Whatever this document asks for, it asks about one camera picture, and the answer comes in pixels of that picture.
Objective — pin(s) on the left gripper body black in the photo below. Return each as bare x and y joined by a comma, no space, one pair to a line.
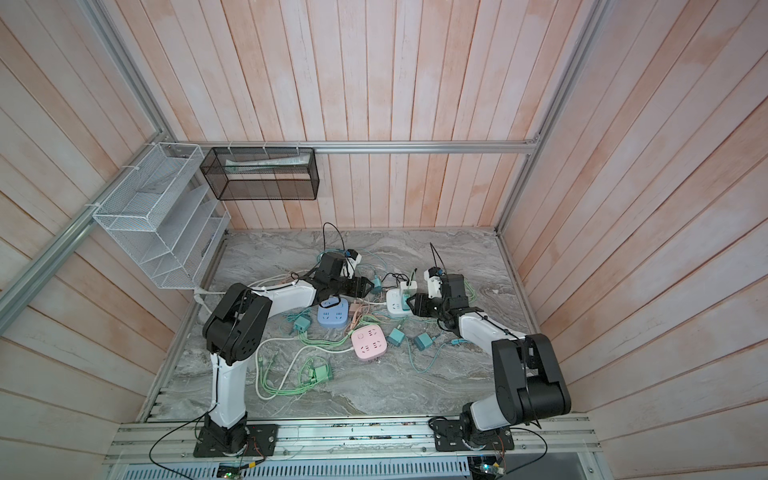
347,286

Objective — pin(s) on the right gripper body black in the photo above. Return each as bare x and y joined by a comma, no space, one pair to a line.
432,307

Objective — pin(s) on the blue power strip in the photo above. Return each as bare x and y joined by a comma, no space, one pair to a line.
333,313

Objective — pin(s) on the white power strip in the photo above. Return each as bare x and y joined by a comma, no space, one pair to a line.
396,298

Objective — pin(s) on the teal USB charger with green cable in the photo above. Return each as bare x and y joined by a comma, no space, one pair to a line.
396,337

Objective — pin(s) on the pink power strip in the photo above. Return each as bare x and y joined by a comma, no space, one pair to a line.
369,342

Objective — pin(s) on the light green USB charger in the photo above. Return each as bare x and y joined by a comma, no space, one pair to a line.
321,373

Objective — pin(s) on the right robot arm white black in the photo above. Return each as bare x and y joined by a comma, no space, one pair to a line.
528,382

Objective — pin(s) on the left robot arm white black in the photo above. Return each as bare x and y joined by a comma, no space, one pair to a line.
235,328

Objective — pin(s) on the black mesh basket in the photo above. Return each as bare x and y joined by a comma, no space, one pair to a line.
261,173

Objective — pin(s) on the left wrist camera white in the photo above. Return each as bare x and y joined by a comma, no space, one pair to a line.
351,259

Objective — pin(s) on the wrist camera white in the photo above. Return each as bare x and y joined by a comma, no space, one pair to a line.
433,279
351,259

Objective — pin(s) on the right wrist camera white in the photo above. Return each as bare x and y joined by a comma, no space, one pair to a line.
433,279

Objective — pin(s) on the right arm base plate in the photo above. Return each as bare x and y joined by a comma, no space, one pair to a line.
461,435

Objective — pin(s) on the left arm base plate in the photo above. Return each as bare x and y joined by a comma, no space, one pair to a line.
241,439

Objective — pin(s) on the white wire mesh shelf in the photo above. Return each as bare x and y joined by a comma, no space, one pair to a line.
168,227

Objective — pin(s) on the aluminium front rail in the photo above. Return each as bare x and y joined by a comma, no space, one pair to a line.
337,438

